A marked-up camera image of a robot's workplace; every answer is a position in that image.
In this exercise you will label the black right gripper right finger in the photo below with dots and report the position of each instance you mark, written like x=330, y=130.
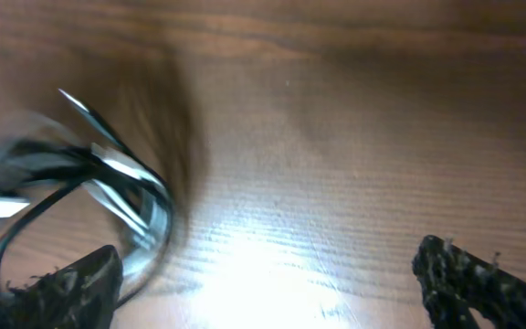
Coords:
x=454, y=282

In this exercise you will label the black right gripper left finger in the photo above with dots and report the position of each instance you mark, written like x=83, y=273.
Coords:
x=83, y=295

